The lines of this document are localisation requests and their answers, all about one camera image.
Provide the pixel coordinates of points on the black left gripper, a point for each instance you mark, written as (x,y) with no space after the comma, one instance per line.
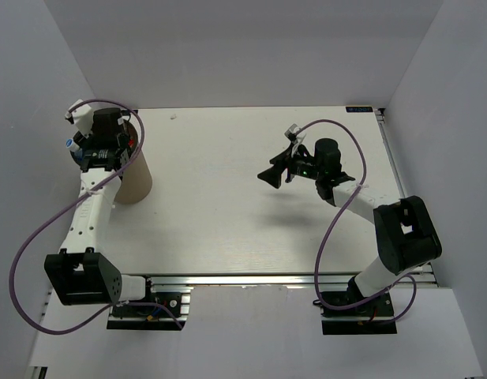
(88,141)

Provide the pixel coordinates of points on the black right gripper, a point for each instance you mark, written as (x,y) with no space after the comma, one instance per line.
(280,163)

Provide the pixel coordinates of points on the blue label bottle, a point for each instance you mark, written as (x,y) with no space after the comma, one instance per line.
(74,148)

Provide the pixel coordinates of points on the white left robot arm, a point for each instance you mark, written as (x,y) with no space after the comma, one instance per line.
(112,172)

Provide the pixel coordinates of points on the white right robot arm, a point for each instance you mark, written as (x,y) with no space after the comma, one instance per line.
(405,235)

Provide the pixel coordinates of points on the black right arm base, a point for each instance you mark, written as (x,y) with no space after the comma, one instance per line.
(339,318)

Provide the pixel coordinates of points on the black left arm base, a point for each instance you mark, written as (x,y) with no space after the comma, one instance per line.
(165,307)

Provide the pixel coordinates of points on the brown cardboard cylinder bin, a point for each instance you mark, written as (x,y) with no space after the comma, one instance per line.
(135,180)

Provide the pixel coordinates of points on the blue sticker right corner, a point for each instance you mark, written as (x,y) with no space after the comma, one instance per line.
(359,109)

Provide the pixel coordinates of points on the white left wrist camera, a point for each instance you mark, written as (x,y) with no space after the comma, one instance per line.
(81,117)

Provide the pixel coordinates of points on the aluminium table front rail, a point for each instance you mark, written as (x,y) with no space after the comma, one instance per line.
(420,277)

